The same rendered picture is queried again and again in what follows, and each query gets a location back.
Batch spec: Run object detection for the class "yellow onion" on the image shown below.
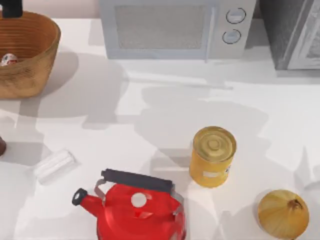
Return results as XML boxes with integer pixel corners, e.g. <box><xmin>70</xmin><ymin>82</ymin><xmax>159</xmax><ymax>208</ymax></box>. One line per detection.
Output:
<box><xmin>257</xmin><ymin>189</ymin><xmax>311</xmax><ymax>239</ymax></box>

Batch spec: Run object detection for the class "black rounded block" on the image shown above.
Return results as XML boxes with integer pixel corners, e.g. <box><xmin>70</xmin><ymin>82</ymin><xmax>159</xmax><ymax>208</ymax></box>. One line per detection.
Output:
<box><xmin>2</xmin><ymin>0</ymin><xmax>24</xmax><ymax>19</ymax></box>

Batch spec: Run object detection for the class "clear glass cup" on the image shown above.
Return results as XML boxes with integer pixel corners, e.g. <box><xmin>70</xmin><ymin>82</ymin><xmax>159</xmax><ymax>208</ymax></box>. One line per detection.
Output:
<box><xmin>34</xmin><ymin>148</ymin><xmax>77</xmax><ymax>186</ymax></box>

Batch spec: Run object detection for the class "red and white can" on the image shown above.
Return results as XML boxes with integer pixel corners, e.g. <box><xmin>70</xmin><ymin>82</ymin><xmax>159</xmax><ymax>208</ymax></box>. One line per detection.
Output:
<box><xmin>0</xmin><ymin>52</ymin><xmax>19</xmax><ymax>67</ymax></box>

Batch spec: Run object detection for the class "pale microwave oven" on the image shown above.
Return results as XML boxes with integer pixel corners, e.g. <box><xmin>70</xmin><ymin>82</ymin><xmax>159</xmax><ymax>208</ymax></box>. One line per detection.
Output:
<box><xmin>97</xmin><ymin>0</ymin><xmax>257</xmax><ymax>61</ymax></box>

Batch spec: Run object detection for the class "microwave door handle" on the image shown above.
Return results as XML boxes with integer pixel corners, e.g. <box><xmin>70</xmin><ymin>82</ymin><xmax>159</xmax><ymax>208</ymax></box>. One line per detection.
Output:
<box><xmin>204</xmin><ymin>6</ymin><xmax>216</xmax><ymax>64</ymax></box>

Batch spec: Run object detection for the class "grey cabinet door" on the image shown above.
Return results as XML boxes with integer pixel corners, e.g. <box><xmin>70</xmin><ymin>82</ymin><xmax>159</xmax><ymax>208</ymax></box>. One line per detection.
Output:
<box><xmin>286</xmin><ymin>0</ymin><xmax>320</xmax><ymax>70</ymax></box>

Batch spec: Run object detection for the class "grey cabinet with dark inside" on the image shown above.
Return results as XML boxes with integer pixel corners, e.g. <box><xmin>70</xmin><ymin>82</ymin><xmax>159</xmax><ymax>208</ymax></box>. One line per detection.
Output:
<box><xmin>258</xmin><ymin>0</ymin><xmax>320</xmax><ymax>71</ymax></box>

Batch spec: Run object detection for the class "yellow can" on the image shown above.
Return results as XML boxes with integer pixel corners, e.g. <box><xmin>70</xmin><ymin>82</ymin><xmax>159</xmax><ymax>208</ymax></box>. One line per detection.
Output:
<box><xmin>188</xmin><ymin>125</ymin><xmax>238</xmax><ymax>189</ymax></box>

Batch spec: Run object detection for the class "round wooden basket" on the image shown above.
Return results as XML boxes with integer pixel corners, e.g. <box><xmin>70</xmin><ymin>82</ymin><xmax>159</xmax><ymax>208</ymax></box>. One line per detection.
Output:
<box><xmin>0</xmin><ymin>10</ymin><xmax>62</xmax><ymax>99</ymax></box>

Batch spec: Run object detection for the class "red kettle with black handle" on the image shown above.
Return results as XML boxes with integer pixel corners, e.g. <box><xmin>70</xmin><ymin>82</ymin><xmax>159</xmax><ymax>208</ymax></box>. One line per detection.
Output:
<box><xmin>71</xmin><ymin>168</ymin><xmax>188</xmax><ymax>240</ymax></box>

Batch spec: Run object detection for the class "microwave knob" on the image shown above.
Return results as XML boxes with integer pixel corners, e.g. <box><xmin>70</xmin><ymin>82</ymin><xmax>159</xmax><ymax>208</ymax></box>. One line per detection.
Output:
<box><xmin>221</xmin><ymin>28</ymin><xmax>243</xmax><ymax>46</ymax></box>
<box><xmin>225</xmin><ymin>7</ymin><xmax>247</xmax><ymax>25</ymax></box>

